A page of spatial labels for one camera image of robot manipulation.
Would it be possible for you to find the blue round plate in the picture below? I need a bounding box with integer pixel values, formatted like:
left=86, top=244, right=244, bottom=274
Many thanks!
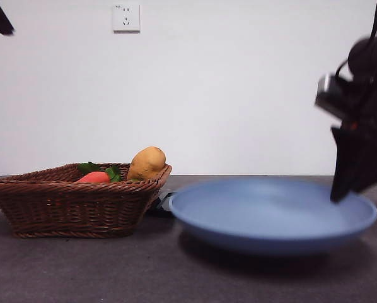
left=169, top=176, right=377, bottom=256

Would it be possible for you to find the orange carrot with green leaves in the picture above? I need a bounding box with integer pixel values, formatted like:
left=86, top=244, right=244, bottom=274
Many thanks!
left=76, top=162, right=124, bottom=184

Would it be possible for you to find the black flat tray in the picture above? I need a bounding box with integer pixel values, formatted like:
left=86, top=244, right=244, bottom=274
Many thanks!
left=148, top=191, right=177, bottom=218

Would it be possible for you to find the brown wicker basket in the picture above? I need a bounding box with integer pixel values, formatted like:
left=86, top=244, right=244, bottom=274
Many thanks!
left=0, top=162, right=173, bottom=239

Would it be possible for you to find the brown potato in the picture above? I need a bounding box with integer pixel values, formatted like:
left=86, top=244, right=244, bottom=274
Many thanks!
left=126, top=146, right=166, bottom=182

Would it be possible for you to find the white wall socket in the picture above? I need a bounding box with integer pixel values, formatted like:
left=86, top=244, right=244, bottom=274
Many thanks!
left=113, top=4, right=141, bottom=33

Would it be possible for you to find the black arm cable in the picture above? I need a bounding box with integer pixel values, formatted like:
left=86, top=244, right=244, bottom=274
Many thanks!
left=334, top=0, right=377, bottom=83

